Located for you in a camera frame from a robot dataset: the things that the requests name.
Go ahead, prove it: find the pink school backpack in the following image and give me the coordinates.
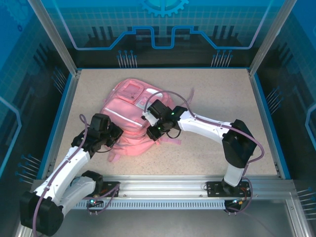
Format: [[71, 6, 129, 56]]
[[101, 78, 196, 163]]

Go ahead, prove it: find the grey metal bench panel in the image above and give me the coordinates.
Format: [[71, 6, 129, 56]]
[[49, 208, 297, 237]]

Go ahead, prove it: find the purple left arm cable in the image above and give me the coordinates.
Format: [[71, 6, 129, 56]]
[[32, 114, 121, 237]]

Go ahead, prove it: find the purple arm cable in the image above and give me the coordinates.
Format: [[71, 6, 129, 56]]
[[144, 90, 264, 216], [32, 114, 121, 237]]

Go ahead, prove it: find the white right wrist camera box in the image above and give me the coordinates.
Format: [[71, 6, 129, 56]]
[[142, 111, 158, 125]]

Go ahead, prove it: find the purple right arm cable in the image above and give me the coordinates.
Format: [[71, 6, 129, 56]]
[[144, 90, 264, 216]]

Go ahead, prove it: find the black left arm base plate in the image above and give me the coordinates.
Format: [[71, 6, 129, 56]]
[[95, 181, 121, 198]]

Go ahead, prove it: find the aluminium mounting rail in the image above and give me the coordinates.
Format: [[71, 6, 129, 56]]
[[32, 174, 296, 201]]

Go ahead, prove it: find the slotted grey cable duct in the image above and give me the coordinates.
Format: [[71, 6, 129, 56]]
[[74, 199, 227, 210]]

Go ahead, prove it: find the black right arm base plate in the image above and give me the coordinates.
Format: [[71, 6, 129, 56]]
[[206, 181, 252, 198]]

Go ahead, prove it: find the aluminium frame post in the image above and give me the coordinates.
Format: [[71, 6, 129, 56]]
[[27, 0, 82, 77], [248, 0, 296, 77]]

